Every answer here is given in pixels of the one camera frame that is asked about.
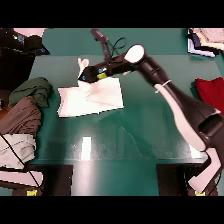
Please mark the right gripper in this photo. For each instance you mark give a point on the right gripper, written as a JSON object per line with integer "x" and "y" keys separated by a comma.
{"x": 95, "y": 72}

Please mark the white T-shirt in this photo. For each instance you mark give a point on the white T-shirt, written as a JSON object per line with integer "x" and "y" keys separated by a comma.
{"x": 96, "y": 98}

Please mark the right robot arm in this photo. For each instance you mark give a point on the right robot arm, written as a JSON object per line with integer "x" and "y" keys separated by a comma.
{"x": 186, "y": 106}

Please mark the dark green garment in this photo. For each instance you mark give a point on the dark green garment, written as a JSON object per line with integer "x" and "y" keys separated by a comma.
{"x": 33, "y": 90}

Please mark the brown garment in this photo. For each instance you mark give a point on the brown garment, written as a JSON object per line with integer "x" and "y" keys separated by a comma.
{"x": 21, "y": 116}

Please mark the pale grey garment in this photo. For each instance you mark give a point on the pale grey garment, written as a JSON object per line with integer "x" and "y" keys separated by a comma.
{"x": 16, "y": 148}

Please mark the heap of clothes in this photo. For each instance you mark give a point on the heap of clothes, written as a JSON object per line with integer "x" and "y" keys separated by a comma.
{"x": 206, "y": 40}

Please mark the red garment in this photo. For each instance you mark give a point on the red garment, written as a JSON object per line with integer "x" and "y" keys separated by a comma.
{"x": 211, "y": 93}

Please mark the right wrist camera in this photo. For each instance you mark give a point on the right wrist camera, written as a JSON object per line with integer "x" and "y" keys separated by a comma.
{"x": 101, "y": 40}

